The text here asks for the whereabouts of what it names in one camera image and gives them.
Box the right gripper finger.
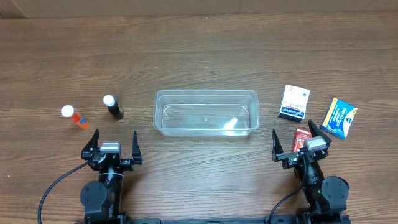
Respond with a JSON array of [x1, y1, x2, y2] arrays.
[[308, 119, 332, 145], [272, 129, 284, 157]]

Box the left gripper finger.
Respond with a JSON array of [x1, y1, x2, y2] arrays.
[[132, 131, 142, 162], [82, 129, 99, 152]]

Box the red and white box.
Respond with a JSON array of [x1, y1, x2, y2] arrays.
[[291, 128, 312, 152]]

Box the blue and yellow box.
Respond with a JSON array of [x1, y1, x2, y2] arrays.
[[320, 98, 358, 139]]

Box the white and blue box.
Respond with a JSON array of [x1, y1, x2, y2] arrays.
[[278, 85, 310, 123]]

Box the orange bottle white cap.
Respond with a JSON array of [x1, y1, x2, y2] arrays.
[[60, 105, 90, 129]]

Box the black bottle white cap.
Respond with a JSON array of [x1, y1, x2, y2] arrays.
[[103, 95, 124, 120]]

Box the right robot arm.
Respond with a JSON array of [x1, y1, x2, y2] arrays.
[[264, 120, 351, 223]]

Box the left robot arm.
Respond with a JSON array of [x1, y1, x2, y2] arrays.
[[80, 130, 142, 224]]

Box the clear plastic container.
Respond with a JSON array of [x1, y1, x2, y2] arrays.
[[153, 89, 260, 137]]

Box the right black cable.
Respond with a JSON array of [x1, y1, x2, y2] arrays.
[[267, 185, 307, 223]]

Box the black cable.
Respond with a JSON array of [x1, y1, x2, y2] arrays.
[[37, 161, 91, 224], [267, 185, 307, 223]]

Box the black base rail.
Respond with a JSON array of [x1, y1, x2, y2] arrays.
[[76, 215, 351, 224]]

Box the left black cable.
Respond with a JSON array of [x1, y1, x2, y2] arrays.
[[37, 161, 91, 224]]

